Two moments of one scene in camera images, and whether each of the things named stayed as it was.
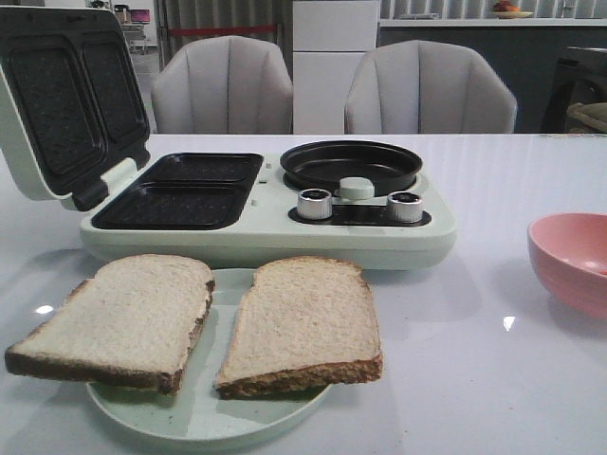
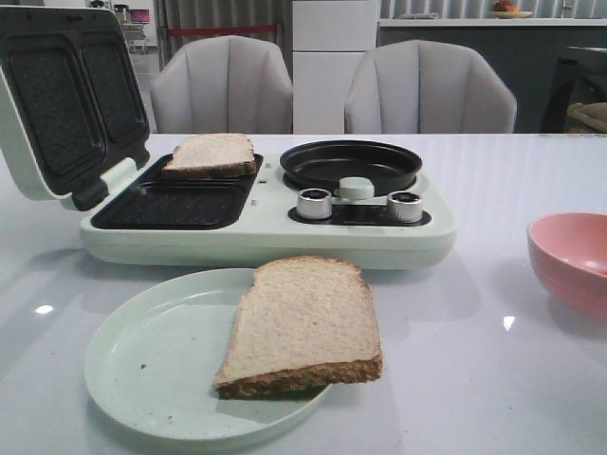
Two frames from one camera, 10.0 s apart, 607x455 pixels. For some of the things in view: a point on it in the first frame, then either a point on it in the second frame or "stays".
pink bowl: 569,253 stays
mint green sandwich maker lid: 73,102 stays
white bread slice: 302,321 stays
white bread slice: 133,324 to 212,153
